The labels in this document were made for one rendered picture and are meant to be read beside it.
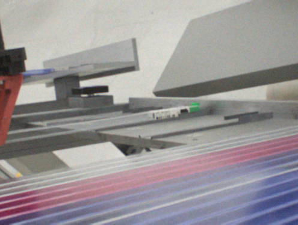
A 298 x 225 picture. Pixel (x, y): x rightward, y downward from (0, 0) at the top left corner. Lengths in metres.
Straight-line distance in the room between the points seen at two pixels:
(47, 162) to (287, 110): 0.56
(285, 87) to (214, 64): 0.41
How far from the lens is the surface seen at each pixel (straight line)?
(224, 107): 0.72
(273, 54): 0.99
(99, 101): 0.87
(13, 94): 0.56
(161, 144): 0.53
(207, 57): 1.11
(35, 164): 1.05
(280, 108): 0.66
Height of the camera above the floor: 1.13
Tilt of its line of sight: 29 degrees down
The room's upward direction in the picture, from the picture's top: 43 degrees counter-clockwise
